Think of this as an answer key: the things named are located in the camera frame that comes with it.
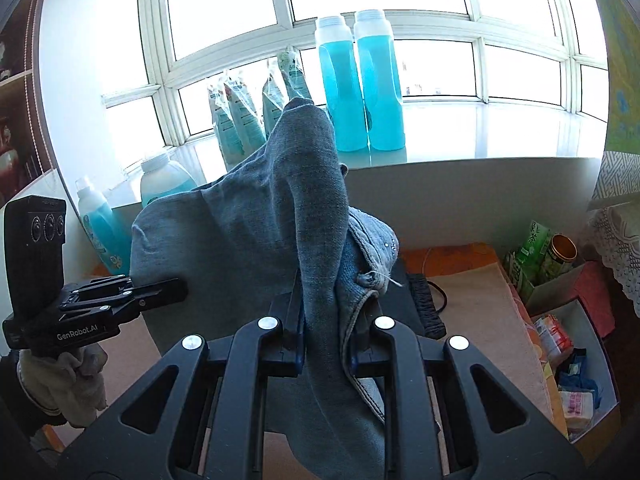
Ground white open box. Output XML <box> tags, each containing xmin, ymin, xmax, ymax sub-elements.
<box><xmin>530</xmin><ymin>297</ymin><xmax>623</xmax><ymax>443</ymax></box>

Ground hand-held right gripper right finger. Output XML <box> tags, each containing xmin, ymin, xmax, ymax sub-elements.
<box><xmin>350</xmin><ymin>316</ymin><xmax>588</xmax><ymax>480</ymax></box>

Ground white window frame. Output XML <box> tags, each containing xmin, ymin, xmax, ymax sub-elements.
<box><xmin>100</xmin><ymin>0</ymin><xmax>611</xmax><ymax>166</ymax></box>

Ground wooden shelf cabinet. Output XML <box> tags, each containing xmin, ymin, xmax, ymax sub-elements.
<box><xmin>0</xmin><ymin>0</ymin><xmax>56</xmax><ymax>201</ymax></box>

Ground tall blue detergent bottle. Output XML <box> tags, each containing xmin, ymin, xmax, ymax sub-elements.
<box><xmin>353</xmin><ymin>10</ymin><xmax>406</xmax><ymax>151</ymax></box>
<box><xmin>315</xmin><ymin>16</ymin><xmax>370</xmax><ymax>152</ymax></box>

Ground pink and white packet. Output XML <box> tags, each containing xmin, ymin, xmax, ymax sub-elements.
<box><xmin>559</xmin><ymin>390</ymin><xmax>595</xmax><ymax>431</ymax></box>

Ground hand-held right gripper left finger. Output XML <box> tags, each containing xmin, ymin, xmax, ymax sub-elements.
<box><xmin>55</xmin><ymin>292</ymin><xmax>307</xmax><ymax>480</ymax></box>

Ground orange snack packet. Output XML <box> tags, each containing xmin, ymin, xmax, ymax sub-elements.
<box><xmin>532</xmin><ymin>314</ymin><xmax>573</xmax><ymax>361</ymax></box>

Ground yellow landscape wall scroll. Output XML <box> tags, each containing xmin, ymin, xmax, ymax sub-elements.
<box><xmin>592</xmin><ymin>0</ymin><xmax>640</xmax><ymax>206</ymax></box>

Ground glass jar with gold lid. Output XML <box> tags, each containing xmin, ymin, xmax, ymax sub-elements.
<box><xmin>537</xmin><ymin>234</ymin><xmax>578</xmax><ymax>283</ymax></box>

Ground white lace table cover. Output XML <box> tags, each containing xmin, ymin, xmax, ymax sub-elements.
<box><xmin>590</xmin><ymin>202</ymin><xmax>640</xmax><ymax>318</ymax></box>

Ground blue packet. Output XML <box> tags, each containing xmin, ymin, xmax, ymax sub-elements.
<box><xmin>557</xmin><ymin>350</ymin><xmax>598</xmax><ymax>401</ymax></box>

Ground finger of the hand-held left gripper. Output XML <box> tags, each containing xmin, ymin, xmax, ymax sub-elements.
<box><xmin>107</xmin><ymin>277</ymin><xmax>188</xmax><ymax>322</ymax></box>

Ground small blue detergent jug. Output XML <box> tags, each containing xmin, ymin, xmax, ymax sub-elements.
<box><xmin>76</xmin><ymin>176</ymin><xmax>132</xmax><ymax>276</ymax></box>

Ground large blue detergent jug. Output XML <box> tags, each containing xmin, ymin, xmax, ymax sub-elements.
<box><xmin>140</xmin><ymin>152</ymin><xmax>196</xmax><ymax>208</ymax></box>

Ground beige mat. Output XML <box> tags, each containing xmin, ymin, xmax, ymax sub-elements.
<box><xmin>115</xmin><ymin>260</ymin><xmax>553</xmax><ymax>480</ymax></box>

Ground green carton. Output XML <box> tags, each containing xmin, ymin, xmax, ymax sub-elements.
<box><xmin>505</xmin><ymin>220</ymin><xmax>553</xmax><ymax>301</ymax></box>

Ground dark folded pants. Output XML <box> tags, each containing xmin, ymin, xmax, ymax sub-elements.
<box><xmin>387</xmin><ymin>257</ymin><xmax>448</xmax><ymax>341</ymax></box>

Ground light blue denim pants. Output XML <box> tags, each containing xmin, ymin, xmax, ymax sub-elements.
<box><xmin>131</xmin><ymin>97</ymin><xmax>401</xmax><ymax>480</ymax></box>

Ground person's left hand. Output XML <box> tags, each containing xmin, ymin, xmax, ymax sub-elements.
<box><xmin>17</xmin><ymin>342</ymin><xmax>108</xmax><ymax>416</ymax></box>

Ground person's left forearm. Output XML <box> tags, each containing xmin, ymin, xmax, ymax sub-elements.
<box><xmin>0</xmin><ymin>352</ymin><xmax>66</xmax><ymax>461</ymax></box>

